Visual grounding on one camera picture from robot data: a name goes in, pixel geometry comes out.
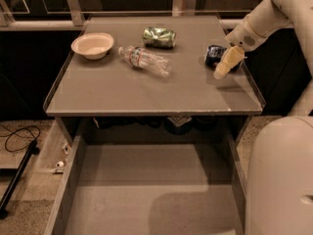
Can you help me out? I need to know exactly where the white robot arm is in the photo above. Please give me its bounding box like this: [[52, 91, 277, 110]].
[[214, 0, 313, 235]]

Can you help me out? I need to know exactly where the grey cabinet with top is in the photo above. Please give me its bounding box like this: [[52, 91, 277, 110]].
[[44, 16, 265, 141]]

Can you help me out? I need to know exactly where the open grey top drawer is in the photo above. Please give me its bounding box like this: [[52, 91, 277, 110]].
[[44, 133, 244, 235]]

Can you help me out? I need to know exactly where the crushed green soda can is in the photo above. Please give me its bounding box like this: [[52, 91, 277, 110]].
[[143, 26, 176, 48]]

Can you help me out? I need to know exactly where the clear plastic water bottle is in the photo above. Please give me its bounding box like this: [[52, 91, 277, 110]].
[[118, 46, 171, 78]]

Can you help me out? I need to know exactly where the white paper bowl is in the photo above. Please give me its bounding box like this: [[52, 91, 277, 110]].
[[71, 33, 114, 60]]

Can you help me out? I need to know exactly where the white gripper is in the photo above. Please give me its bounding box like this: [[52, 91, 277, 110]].
[[213, 13, 270, 79]]

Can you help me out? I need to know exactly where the black stand leg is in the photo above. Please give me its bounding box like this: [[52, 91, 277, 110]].
[[0, 140, 40, 219]]

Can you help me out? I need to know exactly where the black cable on floor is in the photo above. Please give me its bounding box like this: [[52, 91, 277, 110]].
[[0, 123, 42, 154]]

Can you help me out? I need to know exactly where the blue pepsi can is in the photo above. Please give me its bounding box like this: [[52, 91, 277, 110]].
[[205, 45, 228, 68]]

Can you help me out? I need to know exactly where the metal window railing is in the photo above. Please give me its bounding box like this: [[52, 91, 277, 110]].
[[0, 0, 294, 31]]

